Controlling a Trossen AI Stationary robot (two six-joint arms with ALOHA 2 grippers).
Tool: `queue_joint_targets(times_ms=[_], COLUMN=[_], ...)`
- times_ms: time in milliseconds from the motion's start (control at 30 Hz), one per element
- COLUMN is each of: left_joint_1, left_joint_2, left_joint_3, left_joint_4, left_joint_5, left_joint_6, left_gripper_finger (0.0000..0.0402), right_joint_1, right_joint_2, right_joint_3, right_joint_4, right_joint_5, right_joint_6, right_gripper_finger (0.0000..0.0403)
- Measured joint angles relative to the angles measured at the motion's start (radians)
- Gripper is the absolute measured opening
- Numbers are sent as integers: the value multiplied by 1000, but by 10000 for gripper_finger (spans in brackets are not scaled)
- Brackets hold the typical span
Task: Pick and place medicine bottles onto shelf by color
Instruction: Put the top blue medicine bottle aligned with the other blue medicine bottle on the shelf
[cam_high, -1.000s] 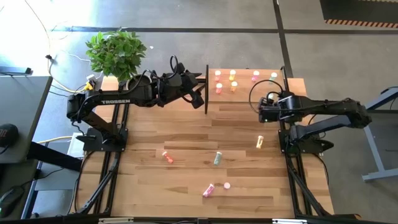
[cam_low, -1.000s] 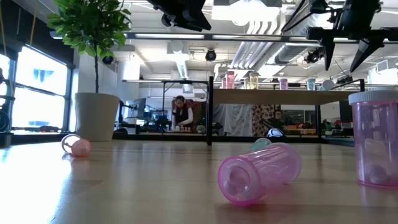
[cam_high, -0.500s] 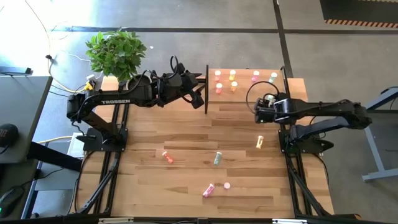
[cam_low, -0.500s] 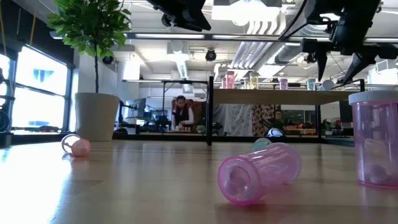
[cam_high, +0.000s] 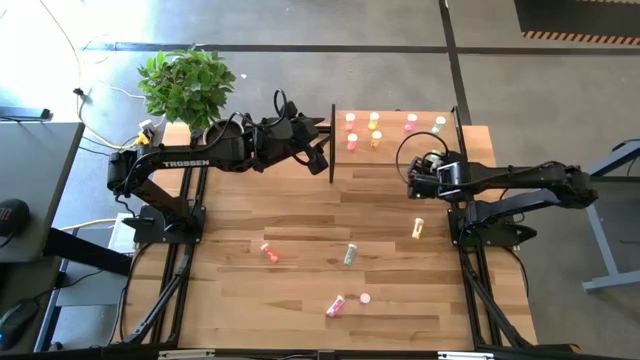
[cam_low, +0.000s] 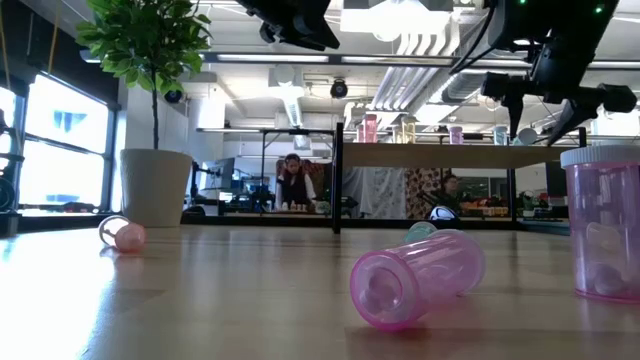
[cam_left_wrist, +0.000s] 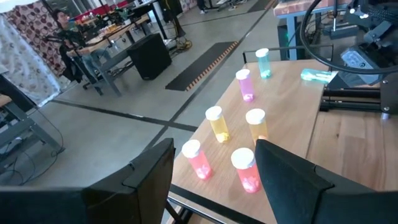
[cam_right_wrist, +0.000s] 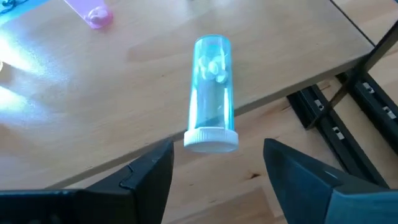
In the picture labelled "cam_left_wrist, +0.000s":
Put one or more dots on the white patterned cloth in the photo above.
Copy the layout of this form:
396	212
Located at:
28	77

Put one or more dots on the grey metal table legs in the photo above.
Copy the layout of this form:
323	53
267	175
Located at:
31	126

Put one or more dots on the wooden desk grey legs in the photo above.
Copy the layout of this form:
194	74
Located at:
112	81

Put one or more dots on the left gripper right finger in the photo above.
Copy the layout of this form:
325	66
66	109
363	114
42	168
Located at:
289	186

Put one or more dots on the pink pill bottle white cap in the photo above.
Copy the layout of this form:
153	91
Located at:
246	88

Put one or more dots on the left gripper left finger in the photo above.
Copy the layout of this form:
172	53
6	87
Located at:
146	186

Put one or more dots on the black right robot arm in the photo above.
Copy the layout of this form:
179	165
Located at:
382	29

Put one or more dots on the yellow pill bottle white cap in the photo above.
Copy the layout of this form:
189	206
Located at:
219	127
257	127

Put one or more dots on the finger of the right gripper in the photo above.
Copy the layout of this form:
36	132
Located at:
342	81

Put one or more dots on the black office chair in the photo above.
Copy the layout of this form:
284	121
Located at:
66	62

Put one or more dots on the black speaker box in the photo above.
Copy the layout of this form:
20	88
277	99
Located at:
149	56

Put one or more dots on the teal pill bottle white cap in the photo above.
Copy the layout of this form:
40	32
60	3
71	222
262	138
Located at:
315	75
264	67

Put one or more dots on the person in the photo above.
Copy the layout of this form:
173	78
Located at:
70	37

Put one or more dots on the red pill bottle white cap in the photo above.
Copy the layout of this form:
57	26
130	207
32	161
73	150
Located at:
248	177
199	165

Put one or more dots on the wooden shelf with black frame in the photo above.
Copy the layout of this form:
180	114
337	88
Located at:
289	102

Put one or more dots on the brown patterned tapestry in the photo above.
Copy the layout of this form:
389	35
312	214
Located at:
34	28

